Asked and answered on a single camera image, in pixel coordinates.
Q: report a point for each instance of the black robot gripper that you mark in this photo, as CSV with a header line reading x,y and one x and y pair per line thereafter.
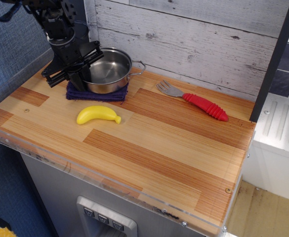
x,y
72,62

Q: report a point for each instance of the stainless steel pan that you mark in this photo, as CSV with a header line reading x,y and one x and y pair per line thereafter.
x,y
112,72

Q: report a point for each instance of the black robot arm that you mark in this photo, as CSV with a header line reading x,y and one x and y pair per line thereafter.
x,y
56,17

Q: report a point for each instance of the purple folded towel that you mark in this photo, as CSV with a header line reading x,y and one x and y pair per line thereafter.
x,y
73,94

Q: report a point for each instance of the yellow toy banana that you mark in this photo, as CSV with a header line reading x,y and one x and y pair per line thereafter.
x,y
97,112

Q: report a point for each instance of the silver dispenser panel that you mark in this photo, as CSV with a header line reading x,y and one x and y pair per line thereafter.
x,y
100,221

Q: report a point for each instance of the clear acrylic edge guard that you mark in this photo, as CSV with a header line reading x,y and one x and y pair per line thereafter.
x,y
60,182

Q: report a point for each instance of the yellow object bottom left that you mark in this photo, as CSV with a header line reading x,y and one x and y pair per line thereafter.
x,y
4,232

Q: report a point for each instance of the white ribbed side unit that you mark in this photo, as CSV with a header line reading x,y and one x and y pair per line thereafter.
x,y
272,128

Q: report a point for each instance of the red handled fork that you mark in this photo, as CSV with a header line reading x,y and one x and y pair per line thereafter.
x,y
209,107

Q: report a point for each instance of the dark right vertical post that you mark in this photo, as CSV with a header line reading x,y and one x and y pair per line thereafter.
x,y
271,70

